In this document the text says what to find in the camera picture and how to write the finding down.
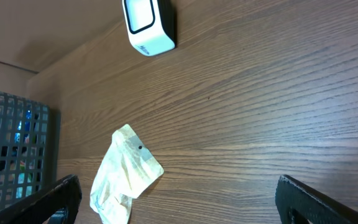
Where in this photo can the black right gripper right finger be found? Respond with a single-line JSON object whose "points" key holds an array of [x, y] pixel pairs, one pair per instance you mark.
{"points": [[297, 202]]}

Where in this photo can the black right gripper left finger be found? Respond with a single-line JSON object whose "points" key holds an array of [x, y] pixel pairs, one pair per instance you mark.
{"points": [[57, 203]]}

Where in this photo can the beige paper pouch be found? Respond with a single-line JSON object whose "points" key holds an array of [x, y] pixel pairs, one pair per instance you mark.
{"points": [[127, 169]]}

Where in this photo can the teal snack packet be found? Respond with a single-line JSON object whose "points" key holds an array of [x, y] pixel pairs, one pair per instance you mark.
{"points": [[25, 178]]}

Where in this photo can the white barcode scanner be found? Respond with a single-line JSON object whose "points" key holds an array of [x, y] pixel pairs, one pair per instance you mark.
{"points": [[150, 25]]}

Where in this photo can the grey plastic mesh basket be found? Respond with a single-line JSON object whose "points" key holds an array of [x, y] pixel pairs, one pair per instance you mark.
{"points": [[12, 153]]}

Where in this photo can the blue Oreo cookie pack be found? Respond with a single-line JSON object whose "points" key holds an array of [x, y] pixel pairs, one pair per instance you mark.
{"points": [[22, 134]]}

